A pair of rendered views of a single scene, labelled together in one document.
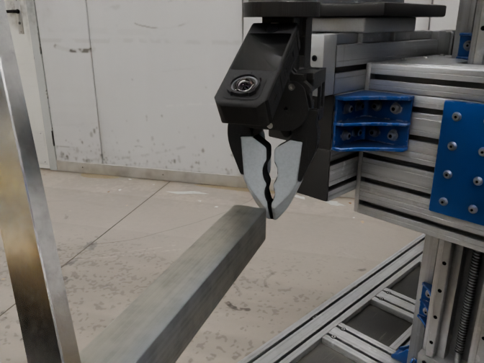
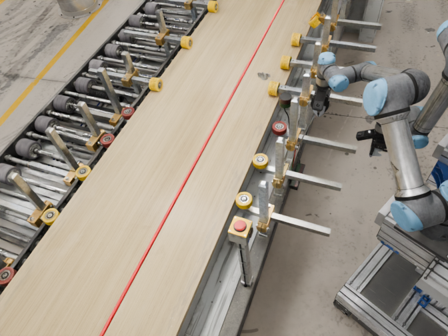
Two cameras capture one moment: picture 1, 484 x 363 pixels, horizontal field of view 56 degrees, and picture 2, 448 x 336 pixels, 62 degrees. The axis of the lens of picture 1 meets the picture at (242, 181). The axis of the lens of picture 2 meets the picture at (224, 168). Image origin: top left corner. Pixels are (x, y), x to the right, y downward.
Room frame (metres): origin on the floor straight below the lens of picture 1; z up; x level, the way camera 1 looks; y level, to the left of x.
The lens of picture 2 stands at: (-0.16, -1.28, 2.38)
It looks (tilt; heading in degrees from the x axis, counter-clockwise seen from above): 52 degrees down; 98
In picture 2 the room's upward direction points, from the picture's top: 9 degrees counter-clockwise
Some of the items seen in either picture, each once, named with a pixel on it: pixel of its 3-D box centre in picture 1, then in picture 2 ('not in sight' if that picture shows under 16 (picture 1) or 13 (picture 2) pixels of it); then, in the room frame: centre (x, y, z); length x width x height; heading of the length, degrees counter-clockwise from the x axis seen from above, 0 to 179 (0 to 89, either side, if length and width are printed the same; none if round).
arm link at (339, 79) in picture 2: not in sight; (339, 78); (0.23, 0.05, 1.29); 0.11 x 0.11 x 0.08; 16
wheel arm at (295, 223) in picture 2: not in sight; (283, 220); (-0.04, -0.39, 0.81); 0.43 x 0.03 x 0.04; 159
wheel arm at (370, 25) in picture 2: not in sight; (352, 23); (0.53, 1.00, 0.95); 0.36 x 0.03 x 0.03; 159
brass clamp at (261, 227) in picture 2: not in sight; (265, 217); (-0.12, -0.37, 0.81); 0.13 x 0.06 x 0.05; 69
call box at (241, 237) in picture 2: not in sight; (241, 231); (-0.22, -0.64, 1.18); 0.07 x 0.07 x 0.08; 69
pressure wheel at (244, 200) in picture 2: not in sight; (244, 204); (-0.22, -0.32, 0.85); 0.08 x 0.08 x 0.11
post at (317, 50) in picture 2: not in sight; (314, 76); (0.22, 0.54, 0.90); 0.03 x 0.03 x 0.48; 69
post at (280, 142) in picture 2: not in sight; (279, 171); (-0.04, -0.16, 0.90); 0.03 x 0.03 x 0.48; 69
